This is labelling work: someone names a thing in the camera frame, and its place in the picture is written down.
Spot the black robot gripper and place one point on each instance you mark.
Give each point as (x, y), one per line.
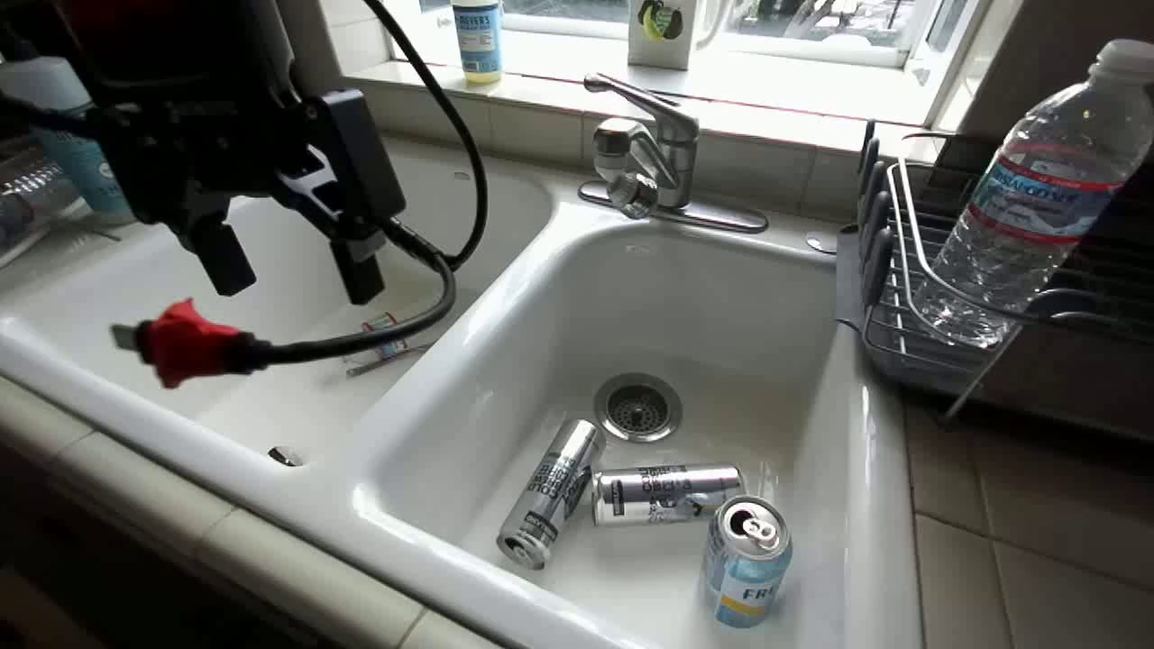
(210, 100)

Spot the clear plastic water bottle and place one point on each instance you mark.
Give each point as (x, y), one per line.
(1042, 188)

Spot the teal spray bottle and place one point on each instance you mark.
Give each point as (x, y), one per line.
(56, 87)

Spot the small tube in left basin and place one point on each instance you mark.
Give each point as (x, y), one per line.
(376, 356)

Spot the clear plastic container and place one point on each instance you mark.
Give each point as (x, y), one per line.
(34, 195)

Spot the blue label soap dispenser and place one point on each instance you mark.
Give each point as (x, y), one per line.
(477, 27)

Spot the chrome sink faucet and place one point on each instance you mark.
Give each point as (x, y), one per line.
(641, 168)

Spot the tall silver can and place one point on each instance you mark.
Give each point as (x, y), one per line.
(550, 496)

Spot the short silver can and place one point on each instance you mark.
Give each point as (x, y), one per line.
(659, 493)

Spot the white double basin sink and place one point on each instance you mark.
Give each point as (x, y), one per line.
(685, 349)

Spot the white mug with green design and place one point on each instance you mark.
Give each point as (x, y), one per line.
(659, 35)

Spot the upright blue white can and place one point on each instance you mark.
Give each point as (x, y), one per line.
(744, 565)

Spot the black wire dish rack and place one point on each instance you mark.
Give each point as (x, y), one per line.
(1078, 356)

